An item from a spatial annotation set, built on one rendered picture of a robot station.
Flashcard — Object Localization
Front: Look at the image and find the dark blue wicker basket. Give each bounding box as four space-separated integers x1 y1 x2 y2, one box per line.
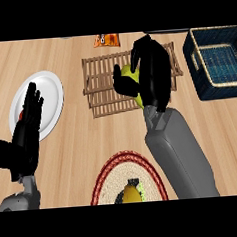
180 24 237 103

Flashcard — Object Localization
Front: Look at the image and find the yellow-green pear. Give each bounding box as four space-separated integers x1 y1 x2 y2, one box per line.
120 63 146 112

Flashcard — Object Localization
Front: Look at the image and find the yellow fruit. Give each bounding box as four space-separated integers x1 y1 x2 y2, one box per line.
120 183 144 204

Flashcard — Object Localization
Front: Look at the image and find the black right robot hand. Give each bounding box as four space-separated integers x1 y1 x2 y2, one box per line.
110 32 175 117

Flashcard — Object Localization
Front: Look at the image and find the wooden slatted tiered shelf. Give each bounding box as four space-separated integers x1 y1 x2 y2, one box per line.
79 40 187 120

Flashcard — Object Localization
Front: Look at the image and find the orange snack bag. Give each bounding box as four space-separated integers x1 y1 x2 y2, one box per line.
93 32 122 49

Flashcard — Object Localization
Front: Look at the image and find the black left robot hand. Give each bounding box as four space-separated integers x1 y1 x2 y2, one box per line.
0 81 51 184

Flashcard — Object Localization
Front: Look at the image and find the round red-rimmed woven placemat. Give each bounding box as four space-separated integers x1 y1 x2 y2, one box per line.
87 147 169 207

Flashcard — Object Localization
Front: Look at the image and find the white round plate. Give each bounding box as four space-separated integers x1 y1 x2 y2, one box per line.
5 68 68 145

